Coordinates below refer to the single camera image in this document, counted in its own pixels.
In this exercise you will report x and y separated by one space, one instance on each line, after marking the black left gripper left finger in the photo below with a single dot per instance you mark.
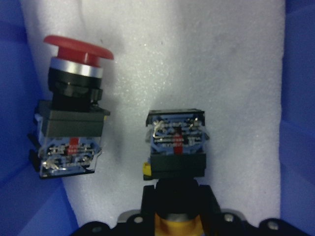
130 223

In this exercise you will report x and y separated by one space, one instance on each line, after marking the red mushroom push button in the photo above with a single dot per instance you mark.
69 126

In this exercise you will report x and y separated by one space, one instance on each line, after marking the white foam pad left bin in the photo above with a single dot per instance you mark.
221 56

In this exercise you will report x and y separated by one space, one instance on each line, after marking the blue left storage bin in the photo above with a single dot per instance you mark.
30 206

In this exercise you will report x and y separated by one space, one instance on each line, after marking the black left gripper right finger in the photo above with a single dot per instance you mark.
227 223

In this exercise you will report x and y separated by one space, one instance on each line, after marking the yellow mushroom push button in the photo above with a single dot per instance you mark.
177 141

